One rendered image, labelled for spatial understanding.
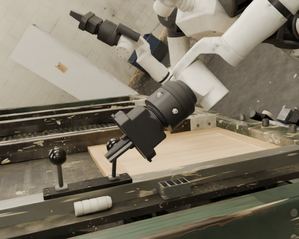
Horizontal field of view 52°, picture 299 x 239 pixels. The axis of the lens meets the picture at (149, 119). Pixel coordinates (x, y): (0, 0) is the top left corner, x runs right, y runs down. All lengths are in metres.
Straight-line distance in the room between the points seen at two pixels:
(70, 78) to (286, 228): 4.55
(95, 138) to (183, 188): 0.54
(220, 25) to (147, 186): 0.55
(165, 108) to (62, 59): 4.38
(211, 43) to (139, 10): 5.87
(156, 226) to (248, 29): 0.39
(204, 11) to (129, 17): 5.47
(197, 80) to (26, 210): 0.45
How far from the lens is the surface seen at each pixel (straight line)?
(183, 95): 0.63
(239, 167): 0.86
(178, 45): 1.30
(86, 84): 5.01
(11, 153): 1.19
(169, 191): 0.73
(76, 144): 1.19
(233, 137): 1.19
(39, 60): 4.97
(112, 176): 0.74
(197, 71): 0.66
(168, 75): 1.34
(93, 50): 6.36
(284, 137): 1.07
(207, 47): 0.65
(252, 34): 0.63
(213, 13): 0.99
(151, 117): 0.62
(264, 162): 0.91
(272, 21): 0.63
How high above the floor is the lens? 1.63
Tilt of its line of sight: 21 degrees down
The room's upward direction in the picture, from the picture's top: 57 degrees counter-clockwise
